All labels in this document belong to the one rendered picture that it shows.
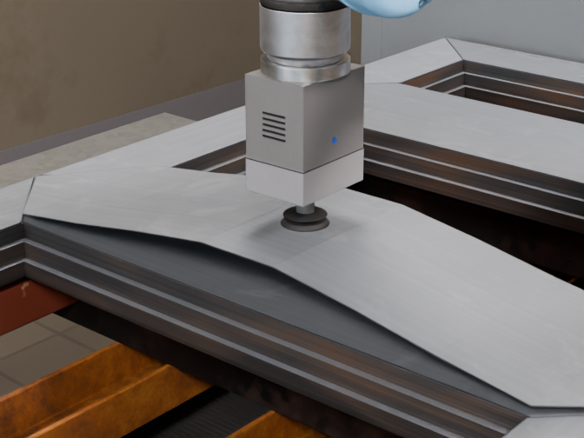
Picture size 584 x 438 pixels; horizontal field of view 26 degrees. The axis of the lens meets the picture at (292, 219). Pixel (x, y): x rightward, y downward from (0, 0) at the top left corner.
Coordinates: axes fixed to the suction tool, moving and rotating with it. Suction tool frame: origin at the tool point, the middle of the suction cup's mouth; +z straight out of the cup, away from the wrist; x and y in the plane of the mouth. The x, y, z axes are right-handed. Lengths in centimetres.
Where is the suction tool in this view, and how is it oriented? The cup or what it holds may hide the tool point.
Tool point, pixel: (305, 235)
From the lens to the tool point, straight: 111.3
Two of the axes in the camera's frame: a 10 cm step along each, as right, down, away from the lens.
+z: 0.0, 9.3, 3.8
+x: 7.8, 2.4, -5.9
